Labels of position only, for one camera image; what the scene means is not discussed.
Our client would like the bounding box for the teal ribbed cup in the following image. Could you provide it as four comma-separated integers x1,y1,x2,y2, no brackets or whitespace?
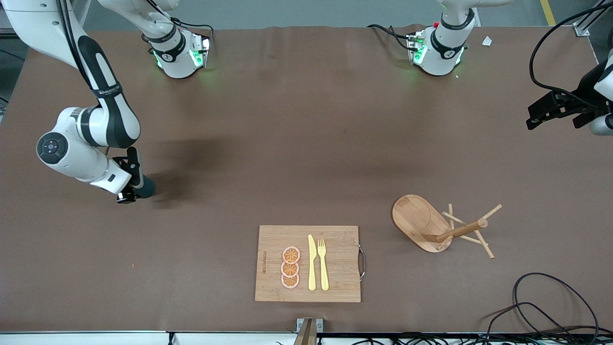
134,175,156,200

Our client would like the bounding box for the wooden mug tree stand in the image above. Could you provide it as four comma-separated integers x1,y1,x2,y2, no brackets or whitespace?
391,194,504,261

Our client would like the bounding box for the yellow plastic knife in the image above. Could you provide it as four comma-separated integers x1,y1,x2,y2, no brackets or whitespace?
307,234,318,291

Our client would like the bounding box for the yellow plastic fork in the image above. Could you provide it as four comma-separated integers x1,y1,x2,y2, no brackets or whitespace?
318,239,330,292

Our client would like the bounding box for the bamboo cutting board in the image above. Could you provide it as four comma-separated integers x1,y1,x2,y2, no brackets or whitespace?
254,225,367,303

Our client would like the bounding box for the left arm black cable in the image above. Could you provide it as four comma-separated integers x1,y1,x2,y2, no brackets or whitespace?
529,2,613,110

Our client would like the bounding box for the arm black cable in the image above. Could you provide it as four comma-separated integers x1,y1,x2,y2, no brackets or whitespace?
529,2,613,110
57,0,99,94

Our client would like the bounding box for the aluminium frame profile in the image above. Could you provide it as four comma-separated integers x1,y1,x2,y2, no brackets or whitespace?
572,0,611,37

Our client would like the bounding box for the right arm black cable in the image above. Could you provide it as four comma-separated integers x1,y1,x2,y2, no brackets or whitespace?
57,0,99,94

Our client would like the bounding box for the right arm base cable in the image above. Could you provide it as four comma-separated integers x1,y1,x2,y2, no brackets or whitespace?
168,18,215,41

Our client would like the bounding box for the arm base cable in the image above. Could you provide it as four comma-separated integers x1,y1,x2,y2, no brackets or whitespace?
367,23,418,51
168,18,215,41

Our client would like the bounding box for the left arm base cable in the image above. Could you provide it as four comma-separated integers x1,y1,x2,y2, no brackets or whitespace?
367,23,418,51

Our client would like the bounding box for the looped black floor cable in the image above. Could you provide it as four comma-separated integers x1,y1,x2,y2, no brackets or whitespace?
512,272,602,338

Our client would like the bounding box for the low black floor cable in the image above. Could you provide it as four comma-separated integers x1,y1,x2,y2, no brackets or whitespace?
484,302,578,345

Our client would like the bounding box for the aluminium camera post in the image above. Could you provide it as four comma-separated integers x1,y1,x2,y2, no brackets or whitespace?
293,318,324,345

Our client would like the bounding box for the tangled black cable bundle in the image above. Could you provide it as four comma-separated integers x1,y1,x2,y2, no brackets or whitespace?
326,333,484,345

